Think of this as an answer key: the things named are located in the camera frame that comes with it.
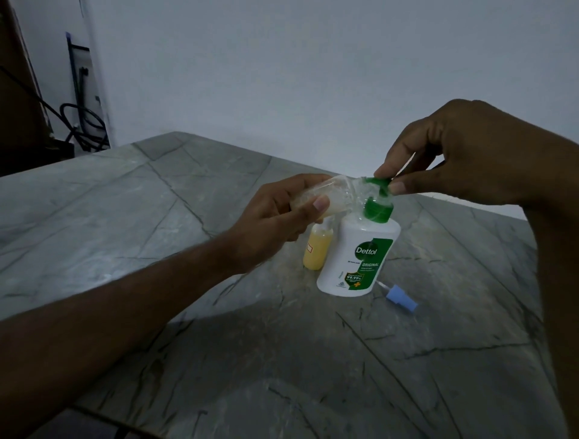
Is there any person's right hand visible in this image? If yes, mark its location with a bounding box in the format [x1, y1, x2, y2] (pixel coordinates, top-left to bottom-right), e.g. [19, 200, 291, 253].
[374, 99, 543, 210]

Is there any small clear bottle red label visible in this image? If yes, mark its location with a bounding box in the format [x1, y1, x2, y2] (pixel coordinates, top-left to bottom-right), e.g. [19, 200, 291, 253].
[303, 224, 335, 271]

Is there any dark box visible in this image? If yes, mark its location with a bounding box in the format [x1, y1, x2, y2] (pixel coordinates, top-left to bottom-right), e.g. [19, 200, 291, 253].
[47, 139, 75, 160]

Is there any person's left hand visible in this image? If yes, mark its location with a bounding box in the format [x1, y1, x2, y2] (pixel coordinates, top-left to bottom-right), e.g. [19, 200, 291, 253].
[228, 174, 332, 276]

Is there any white green hand sanitizer bottle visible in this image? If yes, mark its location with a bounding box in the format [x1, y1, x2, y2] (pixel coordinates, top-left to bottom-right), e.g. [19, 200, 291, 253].
[316, 177, 402, 297]

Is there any thin black cable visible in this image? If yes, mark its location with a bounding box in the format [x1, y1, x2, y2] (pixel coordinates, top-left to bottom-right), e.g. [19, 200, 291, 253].
[0, 65, 73, 136]

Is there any small clear bottle blue cap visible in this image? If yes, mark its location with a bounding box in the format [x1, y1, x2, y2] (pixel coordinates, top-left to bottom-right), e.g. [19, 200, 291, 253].
[289, 175, 376, 218]

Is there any small blue spray cap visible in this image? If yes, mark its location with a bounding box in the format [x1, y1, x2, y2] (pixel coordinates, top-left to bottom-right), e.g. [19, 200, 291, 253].
[375, 280, 419, 313]

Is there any black coiled hose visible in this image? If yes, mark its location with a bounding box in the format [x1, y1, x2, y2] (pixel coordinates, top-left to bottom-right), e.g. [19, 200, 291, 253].
[59, 103, 110, 153]

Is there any person's left forearm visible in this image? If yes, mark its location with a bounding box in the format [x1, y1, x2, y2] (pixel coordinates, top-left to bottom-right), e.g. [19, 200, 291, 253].
[0, 239, 250, 439]

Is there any brown wooden door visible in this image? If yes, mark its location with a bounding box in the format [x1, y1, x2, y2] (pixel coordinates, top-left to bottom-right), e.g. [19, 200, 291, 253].
[0, 0, 49, 175]

